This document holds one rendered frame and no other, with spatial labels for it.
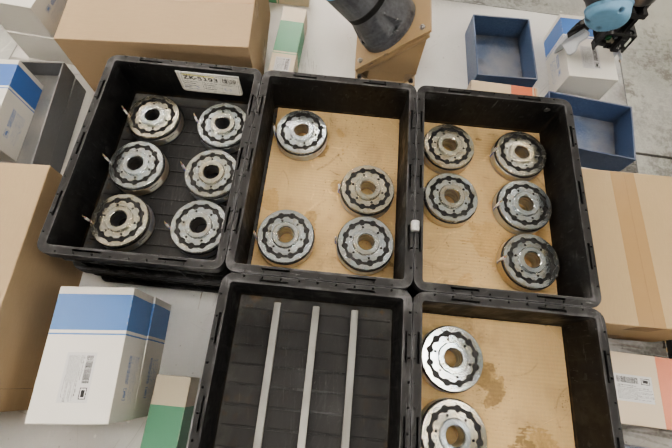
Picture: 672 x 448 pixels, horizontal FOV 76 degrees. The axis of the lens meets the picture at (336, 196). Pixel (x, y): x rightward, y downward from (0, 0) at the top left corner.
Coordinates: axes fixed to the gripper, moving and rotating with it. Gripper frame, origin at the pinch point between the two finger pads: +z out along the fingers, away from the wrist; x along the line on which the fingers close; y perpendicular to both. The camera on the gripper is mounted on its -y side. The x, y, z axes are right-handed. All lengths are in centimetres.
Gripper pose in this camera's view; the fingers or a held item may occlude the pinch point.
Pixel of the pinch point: (582, 53)
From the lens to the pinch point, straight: 132.0
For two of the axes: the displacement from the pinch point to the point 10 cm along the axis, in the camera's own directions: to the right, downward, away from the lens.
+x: 9.9, 1.0, 0.0
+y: -1.0, 9.1, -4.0
